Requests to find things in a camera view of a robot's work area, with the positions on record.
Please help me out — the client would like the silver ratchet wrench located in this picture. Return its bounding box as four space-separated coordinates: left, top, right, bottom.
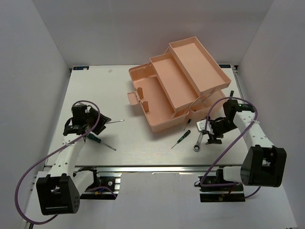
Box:
193 133 204 152

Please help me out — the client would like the large green screwdriver tip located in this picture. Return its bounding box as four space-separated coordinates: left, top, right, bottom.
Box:
105 119 125 125

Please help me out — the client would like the pink plastic toolbox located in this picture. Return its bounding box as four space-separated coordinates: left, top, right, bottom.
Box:
127 37 231 132

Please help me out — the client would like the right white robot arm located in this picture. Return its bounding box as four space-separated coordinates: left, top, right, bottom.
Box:
204 97 287 190

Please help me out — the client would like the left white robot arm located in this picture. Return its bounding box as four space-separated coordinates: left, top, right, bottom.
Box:
36 104 111 216

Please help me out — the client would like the large green screwdriver front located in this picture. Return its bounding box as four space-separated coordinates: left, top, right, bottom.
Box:
93 135 116 151

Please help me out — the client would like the small precision screwdriver front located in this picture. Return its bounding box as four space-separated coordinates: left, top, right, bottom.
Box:
171 130 191 149

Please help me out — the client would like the blue label left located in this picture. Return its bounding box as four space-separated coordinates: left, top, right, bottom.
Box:
73 66 89 71

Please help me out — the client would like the blue label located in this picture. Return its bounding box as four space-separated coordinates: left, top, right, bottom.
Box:
219 64 231 68
73 66 89 71

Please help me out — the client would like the blue label right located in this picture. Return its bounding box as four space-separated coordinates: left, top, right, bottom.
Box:
219 64 231 68

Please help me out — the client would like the white front cover board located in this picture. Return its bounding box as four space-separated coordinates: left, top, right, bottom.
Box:
26 173 296 229

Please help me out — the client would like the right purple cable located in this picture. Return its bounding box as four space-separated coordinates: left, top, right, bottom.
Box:
199 97 262 199

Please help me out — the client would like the purple cable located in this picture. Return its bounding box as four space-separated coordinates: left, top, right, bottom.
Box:
14 100 119 225
199 97 262 199

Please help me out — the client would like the aluminium table edge rail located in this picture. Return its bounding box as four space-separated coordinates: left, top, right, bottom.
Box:
44 164 246 175

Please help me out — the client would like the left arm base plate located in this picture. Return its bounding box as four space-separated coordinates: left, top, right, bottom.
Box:
81 171 122 200

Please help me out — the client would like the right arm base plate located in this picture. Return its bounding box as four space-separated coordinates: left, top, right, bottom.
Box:
194 176 245 203

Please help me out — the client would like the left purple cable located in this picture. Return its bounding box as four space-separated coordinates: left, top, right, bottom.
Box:
14 100 119 225

